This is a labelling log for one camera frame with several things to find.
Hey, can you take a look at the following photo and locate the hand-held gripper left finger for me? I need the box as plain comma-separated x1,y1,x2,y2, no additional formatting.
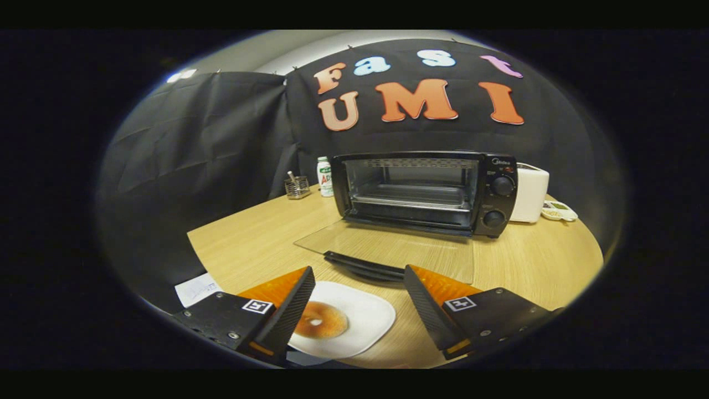
172,265,317,367

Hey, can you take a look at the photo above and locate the white bottle green label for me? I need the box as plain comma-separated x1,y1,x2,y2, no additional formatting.
316,156,335,198

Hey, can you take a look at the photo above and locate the brown bagel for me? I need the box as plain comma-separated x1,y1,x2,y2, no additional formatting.
293,300,350,340

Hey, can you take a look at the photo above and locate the wire mesh holder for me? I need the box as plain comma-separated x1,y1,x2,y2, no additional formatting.
284,170,312,201

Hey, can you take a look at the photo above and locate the white bread toaster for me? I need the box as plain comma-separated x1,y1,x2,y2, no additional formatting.
509,162,551,224

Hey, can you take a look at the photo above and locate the black backdrop cloth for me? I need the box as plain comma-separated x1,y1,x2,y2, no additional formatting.
96,37,630,312

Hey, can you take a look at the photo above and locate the white square plate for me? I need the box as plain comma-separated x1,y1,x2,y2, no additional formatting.
287,280,397,360

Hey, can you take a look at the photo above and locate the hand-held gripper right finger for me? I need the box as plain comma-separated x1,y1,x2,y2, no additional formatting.
403,264,566,360

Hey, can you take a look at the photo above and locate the white paper sheet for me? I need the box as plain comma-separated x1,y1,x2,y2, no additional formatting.
174,272,224,309

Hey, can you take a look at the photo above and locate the small white snack dish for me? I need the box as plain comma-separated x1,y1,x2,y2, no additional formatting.
541,199,579,223

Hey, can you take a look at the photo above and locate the black toaster oven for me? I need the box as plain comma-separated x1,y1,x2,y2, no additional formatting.
293,150,519,285

